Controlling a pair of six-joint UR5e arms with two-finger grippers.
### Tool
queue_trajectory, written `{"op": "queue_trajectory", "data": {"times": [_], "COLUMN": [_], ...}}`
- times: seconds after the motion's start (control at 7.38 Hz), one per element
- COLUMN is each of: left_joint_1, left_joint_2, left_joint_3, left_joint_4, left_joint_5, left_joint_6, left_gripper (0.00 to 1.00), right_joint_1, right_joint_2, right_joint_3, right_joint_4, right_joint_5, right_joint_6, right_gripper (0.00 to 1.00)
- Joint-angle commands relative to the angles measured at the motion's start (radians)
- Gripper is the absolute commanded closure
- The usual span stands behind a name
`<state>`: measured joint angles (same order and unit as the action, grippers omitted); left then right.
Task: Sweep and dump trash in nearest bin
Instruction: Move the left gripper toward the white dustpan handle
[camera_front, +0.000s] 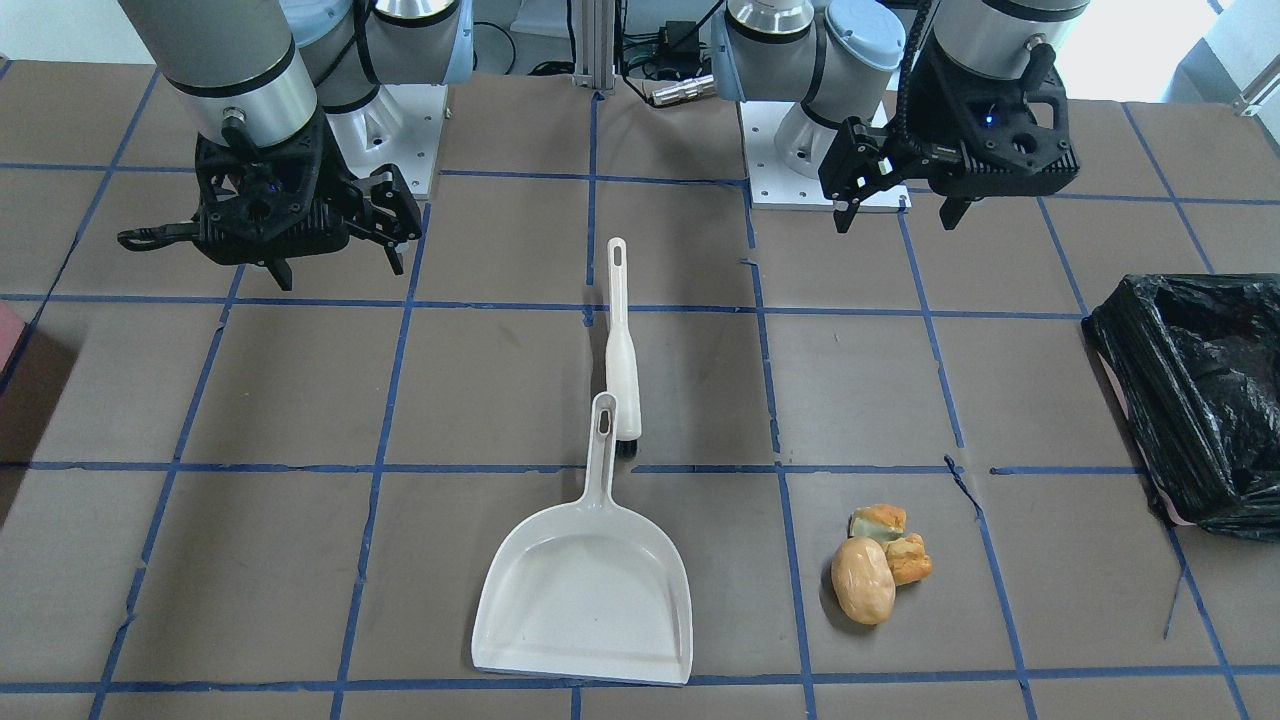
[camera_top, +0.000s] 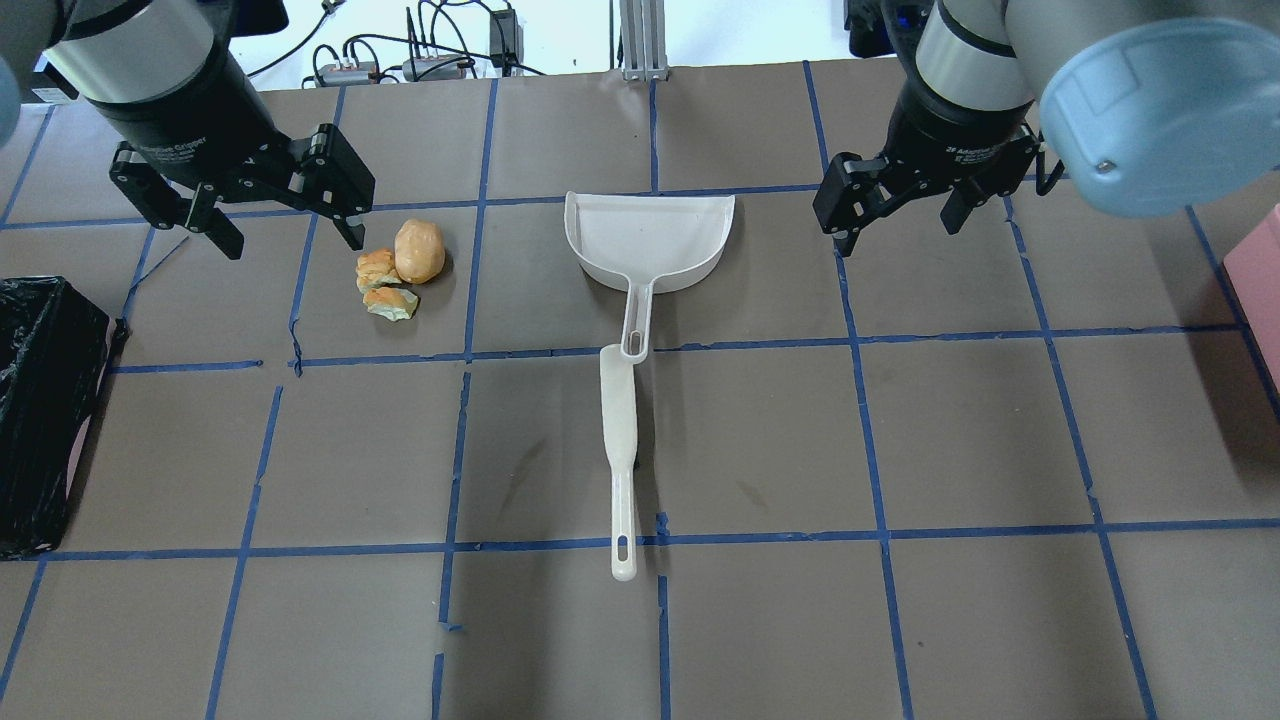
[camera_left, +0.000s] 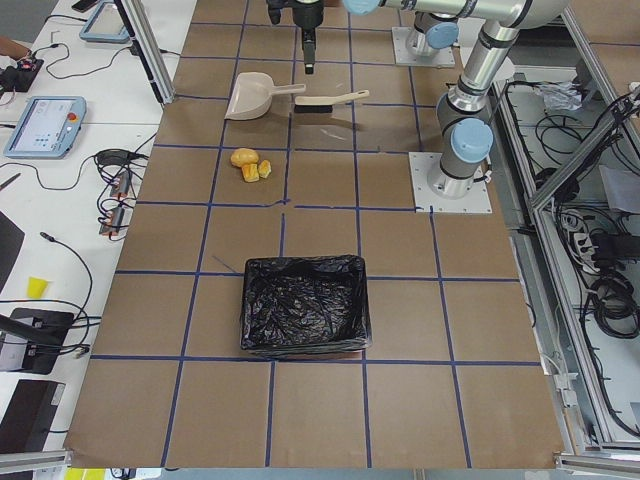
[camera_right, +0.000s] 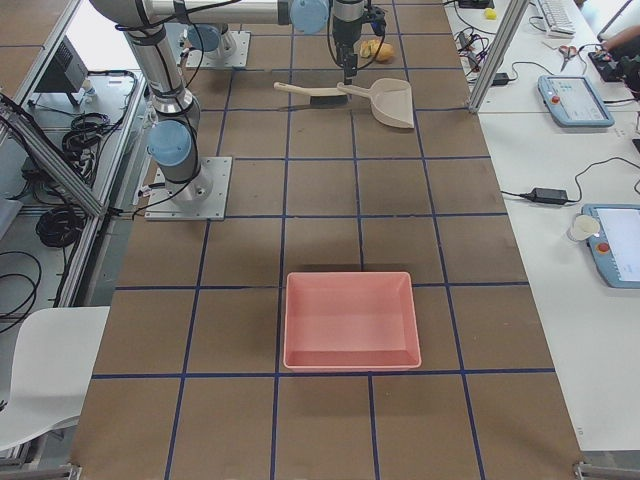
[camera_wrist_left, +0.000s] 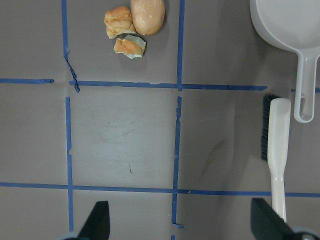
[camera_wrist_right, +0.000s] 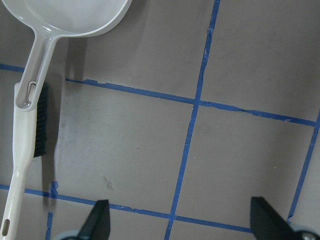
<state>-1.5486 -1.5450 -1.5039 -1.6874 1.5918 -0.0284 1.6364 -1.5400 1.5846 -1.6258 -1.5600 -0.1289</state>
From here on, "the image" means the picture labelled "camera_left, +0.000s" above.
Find far blue teach pendant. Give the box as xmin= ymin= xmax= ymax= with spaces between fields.
xmin=79 ymin=1 xmax=129 ymax=44

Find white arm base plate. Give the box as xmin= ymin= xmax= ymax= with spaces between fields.
xmin=408 ymin=152 xmax=492 ymax=215
xmin=392 ymin=25 xmax=459 ymax=68

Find blue teach pendant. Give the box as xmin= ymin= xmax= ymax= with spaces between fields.
xmin=79 ymin=1 xmax=129 ymax=44
xmin=3 ymin=96 xmax=87 ymax=159

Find black box device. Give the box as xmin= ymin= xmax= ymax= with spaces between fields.
xmin=1 ymin=308 xmax=74 ymax=375

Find yellow paper cup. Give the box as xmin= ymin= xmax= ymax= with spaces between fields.
xmin=26 ymin=276 xmax=51 ymax=300

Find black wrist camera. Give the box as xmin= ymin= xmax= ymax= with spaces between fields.
xmin=266 ymin=0 xmax=286 ymax=25

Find bin with black trash bag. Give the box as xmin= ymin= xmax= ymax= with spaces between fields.
xmin=240 ymin=254 xmax=372 ymax=358

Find beige plastic dustpan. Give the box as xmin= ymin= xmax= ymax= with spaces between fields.
xmin=225 ymin=72 xmax=306 ymax=121

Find beige hand brush black bristles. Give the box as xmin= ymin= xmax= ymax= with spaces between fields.
xmin=293 ymin=89 xmax=371 ymax=115

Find near blue teach pendant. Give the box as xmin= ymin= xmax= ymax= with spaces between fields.
xmin=3 ymin=96 xmax=87 ymax=159

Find small yellow sponge chunk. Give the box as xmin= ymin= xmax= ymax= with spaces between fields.
xmin=257 ymin=159 xmax=272 ymax=179

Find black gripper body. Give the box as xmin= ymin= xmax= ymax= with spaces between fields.
xmin=292 ymin=0 xmax=322 ymax=29

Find orange sponge chunk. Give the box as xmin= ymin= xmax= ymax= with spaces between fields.
xmin=241 ymin=163 xmax=260 ymax=183

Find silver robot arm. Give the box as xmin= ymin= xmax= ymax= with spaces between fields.
xmin=405 ymin=12 xmax=459 ymax=58
xmin=343 ymin=1 xmax=555 ymax=200

